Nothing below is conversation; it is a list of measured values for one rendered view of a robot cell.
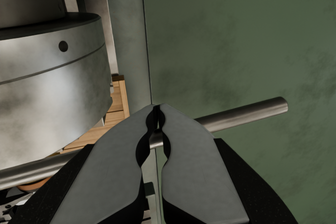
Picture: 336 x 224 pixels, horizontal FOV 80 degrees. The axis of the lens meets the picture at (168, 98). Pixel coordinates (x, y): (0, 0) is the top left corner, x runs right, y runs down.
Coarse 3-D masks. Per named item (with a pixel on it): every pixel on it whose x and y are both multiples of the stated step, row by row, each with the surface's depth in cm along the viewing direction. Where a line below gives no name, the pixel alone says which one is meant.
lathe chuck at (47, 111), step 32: (64, 64) 21; (96, 64) 25; (0, 96) 17; (32, 96) 19; (64, 96) 21; (96, 96) 26; (0, 128) 18; (32, 128) 19; (64, 128) 22; (0, 160) 19; (32, 160) 20
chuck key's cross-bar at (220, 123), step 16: (224, 112) 13; (240, 112) 13; (256, 112) 13; (272, 112) 13; (160, 128) 13; (208, 128) 13; (224, 128) 13; (160, 144) 13; (48, 160) 12; (64, 160) 12; (0, 176) 12; (16, 176) 12; (32, 176) 12; (48, 176) 12
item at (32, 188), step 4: (56, 152) 36; (48, 156) 33; (36, 180) 34; (40, 180) 34; (44, 180) 35; (24, 184) 34; (28, 184) 34; (32, 184) 34; (36, 184) 34; (40, 184) 34; (20, 188) 34; (24, 188) 34; (28, 188) 34; (32, 188) 34; (36, 188) 34; (28, 192) 34
